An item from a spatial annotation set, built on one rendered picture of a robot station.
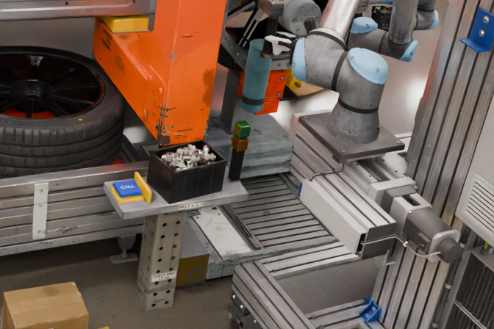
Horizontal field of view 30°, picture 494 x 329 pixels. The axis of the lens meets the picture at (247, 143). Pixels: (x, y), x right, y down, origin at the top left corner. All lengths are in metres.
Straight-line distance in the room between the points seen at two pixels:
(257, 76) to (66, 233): 0.86
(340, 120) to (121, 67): 0.97
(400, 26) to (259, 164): 1.05
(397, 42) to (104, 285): 1.27
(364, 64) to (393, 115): 2.17
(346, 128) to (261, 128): 1.26
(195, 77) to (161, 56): 0.12
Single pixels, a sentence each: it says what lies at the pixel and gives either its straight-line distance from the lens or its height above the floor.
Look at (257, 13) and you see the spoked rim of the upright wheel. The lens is 3.45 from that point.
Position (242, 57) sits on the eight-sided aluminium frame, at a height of 0.64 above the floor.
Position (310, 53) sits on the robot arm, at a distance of 2.54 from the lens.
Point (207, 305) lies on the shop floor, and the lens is 3.17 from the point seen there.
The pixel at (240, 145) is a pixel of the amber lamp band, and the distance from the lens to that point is 2.90.
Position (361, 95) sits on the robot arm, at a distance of 2.52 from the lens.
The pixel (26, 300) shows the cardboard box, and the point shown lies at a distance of 2.86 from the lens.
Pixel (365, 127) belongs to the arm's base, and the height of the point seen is 0.87.
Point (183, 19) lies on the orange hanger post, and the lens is 2.78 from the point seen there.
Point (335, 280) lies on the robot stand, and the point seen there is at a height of 0.21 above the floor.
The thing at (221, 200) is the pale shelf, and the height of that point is 0.44.
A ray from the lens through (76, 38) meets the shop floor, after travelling 4.91.
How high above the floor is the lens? 2.03
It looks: 30 degrees down
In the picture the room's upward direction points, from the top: 10 degrees clockwise
